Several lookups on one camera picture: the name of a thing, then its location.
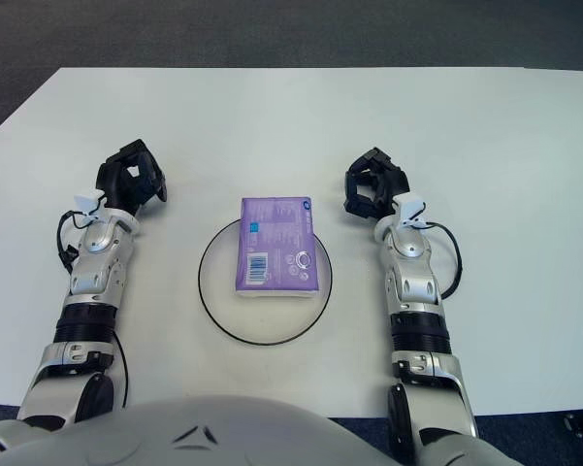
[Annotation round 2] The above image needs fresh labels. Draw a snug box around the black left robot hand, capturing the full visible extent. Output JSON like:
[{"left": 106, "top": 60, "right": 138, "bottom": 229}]
[{"left": 95, "top": 139, "right": 170, "bottom": 217}]

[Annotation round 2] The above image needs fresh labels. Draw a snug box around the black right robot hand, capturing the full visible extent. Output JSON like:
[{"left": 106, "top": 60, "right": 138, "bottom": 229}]
[{"left": 342, "top": 148, "right": 411, "bottom": 222}]

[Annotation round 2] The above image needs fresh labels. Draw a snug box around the purple tissue paper pack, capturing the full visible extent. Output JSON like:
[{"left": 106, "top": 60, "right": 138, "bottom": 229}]
[{"left": 233, "top": 195, "right": 320, "bottom": 300}]

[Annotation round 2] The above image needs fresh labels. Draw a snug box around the white plate with black rim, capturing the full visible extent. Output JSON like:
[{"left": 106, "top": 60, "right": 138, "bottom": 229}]
[{"left": 197, "top": 217, "right": 335, "bottom": 347}]

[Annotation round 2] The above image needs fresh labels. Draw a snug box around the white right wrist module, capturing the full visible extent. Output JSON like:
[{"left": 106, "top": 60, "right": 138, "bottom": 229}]
[{"left": 391, "top": 192, "right": 426, "bottom": 228}]

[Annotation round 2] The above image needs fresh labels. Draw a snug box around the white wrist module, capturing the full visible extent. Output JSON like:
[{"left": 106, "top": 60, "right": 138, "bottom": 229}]
[
  {"left": 391, "top": 192, "right": 426, "bottom": 228},
  {"left": 73, "top": 189, "right": 108, "bottom": 217}
]

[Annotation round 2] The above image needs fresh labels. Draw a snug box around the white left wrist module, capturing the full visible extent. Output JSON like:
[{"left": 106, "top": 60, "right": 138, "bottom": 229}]
[{"left": 73, "top": 189, "right": 108, "bottom": 217}]

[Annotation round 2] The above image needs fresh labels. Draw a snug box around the grey robot torso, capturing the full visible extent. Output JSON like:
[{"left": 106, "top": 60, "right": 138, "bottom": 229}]
[{"left": 0, "top": 395, "right": 404, "bottom": 466}]

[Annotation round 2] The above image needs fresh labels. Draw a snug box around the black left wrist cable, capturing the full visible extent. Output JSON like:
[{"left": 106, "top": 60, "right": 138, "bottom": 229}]
[{"left": 56, "top": 196, "right": 111, "bottom": 266}]

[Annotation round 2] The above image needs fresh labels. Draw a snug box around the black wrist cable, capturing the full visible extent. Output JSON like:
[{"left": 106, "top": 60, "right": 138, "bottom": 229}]
[
  {"left": 416, "top": 213, "right": 463, "bottom": 298},
  {"left": 56, "top": 196, "right": 111, "bottom": 266}
]

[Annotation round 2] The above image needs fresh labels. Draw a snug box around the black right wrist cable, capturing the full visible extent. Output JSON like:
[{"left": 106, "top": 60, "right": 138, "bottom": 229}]
[{"left": 416, "top": 213, "right": 463, "bottom": 298}]

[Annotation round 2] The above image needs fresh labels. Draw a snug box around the thin black left elbow cable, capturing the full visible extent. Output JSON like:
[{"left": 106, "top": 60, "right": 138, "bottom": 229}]
[{"left": 111, "top": 334, "right": 130, "bottom": 409}]

